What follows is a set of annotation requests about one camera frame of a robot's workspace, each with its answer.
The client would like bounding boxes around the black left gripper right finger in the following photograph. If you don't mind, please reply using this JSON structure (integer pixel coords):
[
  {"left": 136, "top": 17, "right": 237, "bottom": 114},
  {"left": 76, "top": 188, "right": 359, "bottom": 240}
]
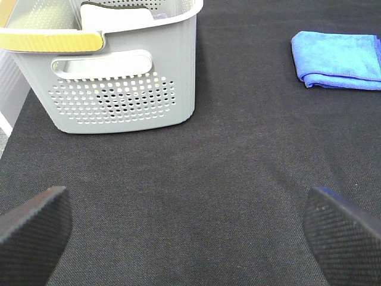
[{"left": 303, "top": 186, "right": 380, "bottom": 285}]

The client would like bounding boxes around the grey perforated plastic basket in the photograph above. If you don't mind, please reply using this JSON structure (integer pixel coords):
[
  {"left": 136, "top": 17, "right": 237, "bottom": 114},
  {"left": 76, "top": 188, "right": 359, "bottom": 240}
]
[{"left": 6, "top": 1, "right": 204, "bottom": 134}]

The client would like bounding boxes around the white folded towel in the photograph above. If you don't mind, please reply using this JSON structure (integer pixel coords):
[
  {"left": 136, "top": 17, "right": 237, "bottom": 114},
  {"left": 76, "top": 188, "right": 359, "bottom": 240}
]
[{"left": 80, "top": 1, "right": 154, "bottom": 32}]

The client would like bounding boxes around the blue towel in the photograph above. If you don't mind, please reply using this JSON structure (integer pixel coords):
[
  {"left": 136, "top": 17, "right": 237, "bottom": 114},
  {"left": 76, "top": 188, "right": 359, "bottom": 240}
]
[{"left": 291, "top": 31, "right": 380, "bottom": 91}]

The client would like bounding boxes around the yellow basket handle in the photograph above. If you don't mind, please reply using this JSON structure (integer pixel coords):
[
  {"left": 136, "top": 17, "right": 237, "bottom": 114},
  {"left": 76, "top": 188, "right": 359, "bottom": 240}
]
[{"left": 1, "top": 1, "right": 104, "bottom": 53}]

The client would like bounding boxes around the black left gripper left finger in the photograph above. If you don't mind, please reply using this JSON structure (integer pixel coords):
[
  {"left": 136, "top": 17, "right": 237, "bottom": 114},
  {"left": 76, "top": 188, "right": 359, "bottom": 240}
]
[{"left": 1, "top": 186, "right": 73, "bottom": 285}]

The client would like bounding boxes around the black table cloth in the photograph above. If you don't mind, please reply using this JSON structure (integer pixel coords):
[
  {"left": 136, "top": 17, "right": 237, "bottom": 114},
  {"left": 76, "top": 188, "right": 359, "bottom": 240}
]
[{"left": 1, "top": 1, "right": 380, "bottom": 285}]

